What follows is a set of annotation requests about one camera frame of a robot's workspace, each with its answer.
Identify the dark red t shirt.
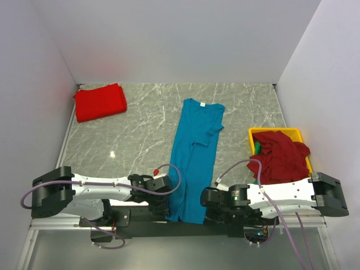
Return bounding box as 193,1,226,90
246,130,312,186

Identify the green t shirt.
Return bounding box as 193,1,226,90
254,142,262,155

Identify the aluminium frame rail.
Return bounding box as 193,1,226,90
29,206,327,230

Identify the black base beam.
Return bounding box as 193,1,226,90
79,206,279,240

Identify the yellow plastic bin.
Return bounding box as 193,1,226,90
247,127,313,178

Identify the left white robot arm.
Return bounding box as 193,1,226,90
30,166,173,221

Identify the blue t shirt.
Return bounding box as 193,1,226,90
166,98,225,224

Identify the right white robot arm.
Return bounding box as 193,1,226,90
200,172,349,227

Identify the folded red t shirt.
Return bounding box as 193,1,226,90
73,83,127,123

